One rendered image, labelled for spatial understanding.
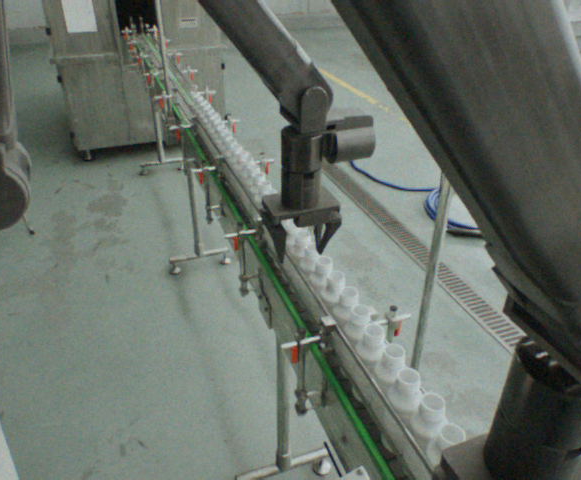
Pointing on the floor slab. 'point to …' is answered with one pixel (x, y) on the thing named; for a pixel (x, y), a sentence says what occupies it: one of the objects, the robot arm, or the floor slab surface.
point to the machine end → (107, 110)
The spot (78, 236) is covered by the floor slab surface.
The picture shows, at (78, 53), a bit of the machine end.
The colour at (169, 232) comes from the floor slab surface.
